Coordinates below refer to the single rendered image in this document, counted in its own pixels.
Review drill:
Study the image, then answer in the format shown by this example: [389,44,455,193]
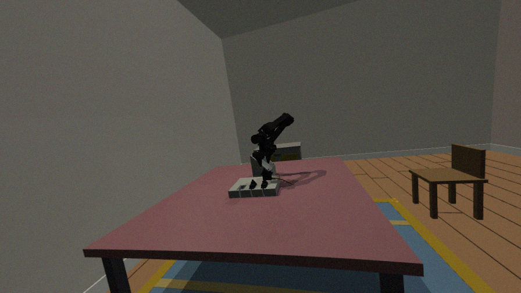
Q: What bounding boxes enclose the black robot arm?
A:
[251,113,294,153]

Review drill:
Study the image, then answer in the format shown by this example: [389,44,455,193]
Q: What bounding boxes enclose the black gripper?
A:
[252,142,273,167]

